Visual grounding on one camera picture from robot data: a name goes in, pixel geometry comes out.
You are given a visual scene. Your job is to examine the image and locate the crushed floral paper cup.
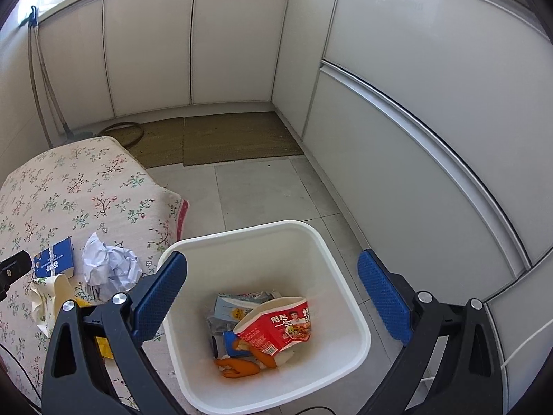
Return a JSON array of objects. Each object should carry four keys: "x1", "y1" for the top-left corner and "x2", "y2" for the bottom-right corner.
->
[{"x1": 29, "y1": 274, "x2": 75, "y2": 338}]

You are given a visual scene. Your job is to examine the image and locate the yellow wrapper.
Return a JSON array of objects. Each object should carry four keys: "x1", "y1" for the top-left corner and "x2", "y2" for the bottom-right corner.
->
[{"x1": 75, "y1": 296, "x2": 114, "y2": 361}]

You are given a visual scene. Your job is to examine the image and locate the blue paper box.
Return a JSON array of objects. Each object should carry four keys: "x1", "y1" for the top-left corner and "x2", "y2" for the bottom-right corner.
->
[{"x1": 33, "y1": 237, "x2": 74, "y2": 278}]

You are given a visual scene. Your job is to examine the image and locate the white paper wad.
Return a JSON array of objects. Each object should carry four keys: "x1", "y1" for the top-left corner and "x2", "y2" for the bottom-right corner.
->
[{"x1": 82, "y1": 232, "x2": 142, "y2": 302}]

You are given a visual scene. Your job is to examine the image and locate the orange peel strip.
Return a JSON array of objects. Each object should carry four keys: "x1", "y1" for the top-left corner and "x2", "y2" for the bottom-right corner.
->
[{"x1": 214, "y1": 357, "x2": 262, "y2": 378}]

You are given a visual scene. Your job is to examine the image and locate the small orange peel piece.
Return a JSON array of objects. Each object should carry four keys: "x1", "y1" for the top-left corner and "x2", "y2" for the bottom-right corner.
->
[{"x1": 233, "y1": 338, "x2": 278, "y2": 369}]

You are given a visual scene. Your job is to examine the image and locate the light blue carton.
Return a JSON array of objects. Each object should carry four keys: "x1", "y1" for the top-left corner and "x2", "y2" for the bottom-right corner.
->
[{"x1": 207, "y1": 291, "x2": 281, "y2": 335}]

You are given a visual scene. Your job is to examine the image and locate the red instant noodle cup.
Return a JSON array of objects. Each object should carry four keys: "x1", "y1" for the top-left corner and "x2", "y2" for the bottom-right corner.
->
[{"x1": 233, "y1": 297, "x2": 311, "y2": 356}]

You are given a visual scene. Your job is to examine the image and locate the white plastic trash bin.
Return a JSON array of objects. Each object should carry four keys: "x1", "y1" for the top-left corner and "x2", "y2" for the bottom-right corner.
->
[{"x1": 161, "y1": 220, "x2": 371, "y2": 414}]

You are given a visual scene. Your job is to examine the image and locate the white kitchen cabinets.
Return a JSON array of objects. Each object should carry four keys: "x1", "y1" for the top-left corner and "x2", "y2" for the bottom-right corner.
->
[{"x1": 19, "y1": 0, "x2": 552, "y2": 402}]

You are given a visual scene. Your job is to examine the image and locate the floral tablecloth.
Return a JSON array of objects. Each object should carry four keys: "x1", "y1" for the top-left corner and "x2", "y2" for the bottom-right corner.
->
[{"x1": 1, "y1": 137, "x2": 188, "y2": 405}]

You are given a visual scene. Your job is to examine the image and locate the brown floor mat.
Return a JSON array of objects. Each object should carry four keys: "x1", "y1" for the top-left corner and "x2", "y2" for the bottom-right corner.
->
[{"x1": 129, "y1": 111, "x2": 303, "y2": 168}]

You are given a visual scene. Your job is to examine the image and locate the dark ring on floor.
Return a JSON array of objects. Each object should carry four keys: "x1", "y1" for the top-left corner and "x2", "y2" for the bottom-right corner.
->
[{"x1": 97, "y1": 121, "x2": 144, "y2": 145}]

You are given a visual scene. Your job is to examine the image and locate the mop with blue handle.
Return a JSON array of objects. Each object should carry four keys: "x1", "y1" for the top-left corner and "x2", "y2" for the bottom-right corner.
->
[{"x1": 20, "y1": 5, "x2": 94, "y2": 149}]

